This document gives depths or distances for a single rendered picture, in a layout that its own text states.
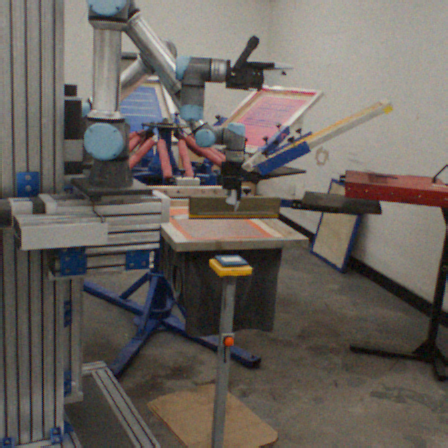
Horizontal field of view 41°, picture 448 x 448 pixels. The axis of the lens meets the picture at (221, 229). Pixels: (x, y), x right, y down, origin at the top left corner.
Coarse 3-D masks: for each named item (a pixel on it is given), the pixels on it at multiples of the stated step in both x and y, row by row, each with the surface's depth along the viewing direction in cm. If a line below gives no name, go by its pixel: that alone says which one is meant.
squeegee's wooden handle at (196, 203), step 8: (192, 200) 249; (200, 200) 250; (208, 200) 251; (216, 200) 253; (224, 200) 254; (240, 200) 256; (248, 200) 257; (256, 200) 258; (264, 200) 260; (272, 200) 261; (280, 200) 262; (192, 208) 250; (200, 208) 251; (208, 208) 252; (216, 208) 254; (224, 208) 255; (232, 208) 256; (240, 208) 257; (248, 208) 258; (256, 208) 259; (264, 208) 261; (272, 208) 262
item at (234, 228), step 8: (216, 224) 284; (224, 224) 285; (232, 224) 286; (240, 224) 287; (248, 224) 288; (224, 232) 271; (232, 232) 272; (240, 232) 273; (248, 232) 274; (256, 232) 275; (264, 232) 276
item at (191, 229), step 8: (176, 224) 279; (184, 224) 280; (192, 224) 281; (200, 224) 282; (208, 224) 283; (184, 232) 267; (192, 232) 267; (200, 232) 268; (208, 232) 269; (216, 232) 270
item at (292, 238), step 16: (272, 224) 284; (176, 240) 241; (192, 240) 243; (208, 240) 244; (224, 240) 246; (240, 240) 248; (256, 240) 250; (272, 240) 252; (288, 240) 254; (304, 240) 257
